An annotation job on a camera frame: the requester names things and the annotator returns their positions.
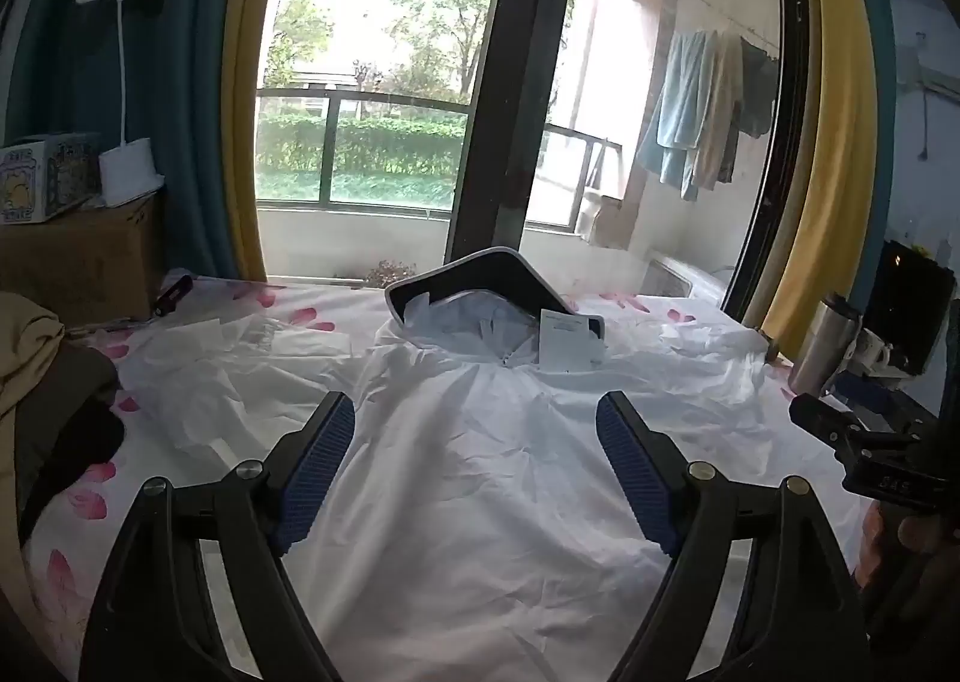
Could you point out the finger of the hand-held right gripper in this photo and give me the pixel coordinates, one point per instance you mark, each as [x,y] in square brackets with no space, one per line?
[821,416]

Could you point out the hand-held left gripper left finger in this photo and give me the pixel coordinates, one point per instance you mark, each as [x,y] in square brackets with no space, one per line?
[319,472]

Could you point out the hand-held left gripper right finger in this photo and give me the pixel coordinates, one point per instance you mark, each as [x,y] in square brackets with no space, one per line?
[634,472]

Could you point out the white hooded jacket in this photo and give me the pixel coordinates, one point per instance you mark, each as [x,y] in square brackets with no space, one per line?
[480,472]

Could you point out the person's right hand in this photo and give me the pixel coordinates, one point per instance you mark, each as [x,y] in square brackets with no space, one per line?
[919,536]

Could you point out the steel thermos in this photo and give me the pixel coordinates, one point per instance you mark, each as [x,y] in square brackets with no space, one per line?
[821,344]

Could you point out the white mug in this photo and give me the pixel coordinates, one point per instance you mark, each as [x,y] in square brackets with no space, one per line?
[874,352]

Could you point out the small dark object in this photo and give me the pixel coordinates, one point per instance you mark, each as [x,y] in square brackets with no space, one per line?
[769,344]

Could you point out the white paper tag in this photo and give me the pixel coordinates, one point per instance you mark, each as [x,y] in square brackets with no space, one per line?
[570,344]

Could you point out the pink floral bed sheet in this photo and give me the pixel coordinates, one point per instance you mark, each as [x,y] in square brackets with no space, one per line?
[247,293]

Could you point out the black clip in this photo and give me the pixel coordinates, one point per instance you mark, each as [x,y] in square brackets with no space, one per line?
[174,293]

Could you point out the dark cloth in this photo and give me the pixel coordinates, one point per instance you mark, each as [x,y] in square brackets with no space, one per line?
[67,427]

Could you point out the yellow curtain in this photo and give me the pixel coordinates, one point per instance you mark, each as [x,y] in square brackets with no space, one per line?
[840,127]
[241,127]

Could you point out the beige hanging garment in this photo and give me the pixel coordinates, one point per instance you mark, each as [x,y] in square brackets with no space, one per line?
[718,120]

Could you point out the large cardboard box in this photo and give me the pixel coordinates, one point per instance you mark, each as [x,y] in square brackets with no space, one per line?
[82,262]

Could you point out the tan cloth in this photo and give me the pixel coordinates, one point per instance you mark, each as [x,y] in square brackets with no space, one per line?
[26,352]

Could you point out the dark balcony railing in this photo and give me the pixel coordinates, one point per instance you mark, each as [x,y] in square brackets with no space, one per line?
[326,150]

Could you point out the light blue hanging towel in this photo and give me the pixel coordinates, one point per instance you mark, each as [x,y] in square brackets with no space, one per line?
[675,120]

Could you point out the dark hanging garment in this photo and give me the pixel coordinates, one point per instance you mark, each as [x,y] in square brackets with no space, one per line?
[757,90]

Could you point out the white desk lamp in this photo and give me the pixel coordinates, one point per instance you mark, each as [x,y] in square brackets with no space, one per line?
[131,172]

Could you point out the blue curtain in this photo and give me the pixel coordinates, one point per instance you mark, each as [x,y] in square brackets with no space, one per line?
[881,52]

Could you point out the printed tissue box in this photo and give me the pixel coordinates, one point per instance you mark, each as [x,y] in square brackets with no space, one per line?
[45,176]

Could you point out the dark door frame post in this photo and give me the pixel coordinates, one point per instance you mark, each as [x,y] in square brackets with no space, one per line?
[780,127]
[510,90]

